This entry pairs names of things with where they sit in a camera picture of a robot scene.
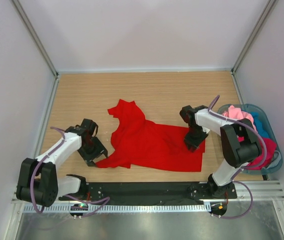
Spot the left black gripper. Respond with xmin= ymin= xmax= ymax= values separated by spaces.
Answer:
xmin=78 ymin=136 xmax=107 ymax=167

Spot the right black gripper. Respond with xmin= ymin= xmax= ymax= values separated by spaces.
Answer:
xmin=183 ymin=124 xmax=209 ymax=153

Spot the red t shirt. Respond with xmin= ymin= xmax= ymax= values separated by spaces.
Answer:
xmin=96 ymin=99 xmax=205 ymax=172

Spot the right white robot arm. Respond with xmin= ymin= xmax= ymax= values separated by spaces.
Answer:
xmin=180 ymin=105 xmax=263 ymax=198

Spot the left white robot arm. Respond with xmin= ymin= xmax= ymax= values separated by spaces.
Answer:
xmin=16 ymin=118 xmax=108 ymax=208

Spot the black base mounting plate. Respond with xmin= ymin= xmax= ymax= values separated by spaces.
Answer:
xmin=72 ymin=181 xmax=237 ymax=206

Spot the light pink t shirt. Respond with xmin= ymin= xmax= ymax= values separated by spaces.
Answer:
xmin=222 ymin=105 xmax=256 ymax=131

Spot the blue t shirt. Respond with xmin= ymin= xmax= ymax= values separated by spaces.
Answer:
xmin=250 ymin=112 xmax=270 ymax=139

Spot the magenta t shirt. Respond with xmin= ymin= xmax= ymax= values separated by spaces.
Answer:
xmin=236 ymin=135 xmax=276 ymax=171

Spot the teal plastic laundry basket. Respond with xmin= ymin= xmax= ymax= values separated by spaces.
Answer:
xmin=217 ymin=102 xmax=283 ymax=176

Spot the grey t shirt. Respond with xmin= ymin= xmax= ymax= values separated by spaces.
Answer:
xmin=267 ymin=150 xmax=282 ymax=169

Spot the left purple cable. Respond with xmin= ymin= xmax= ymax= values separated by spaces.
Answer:
xmin=30 ymin=126 xmax=110 ymax=218

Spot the slotted cable duct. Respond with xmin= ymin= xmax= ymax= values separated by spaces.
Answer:
xmin=23 ymin=203 xmax=211 ymax=214

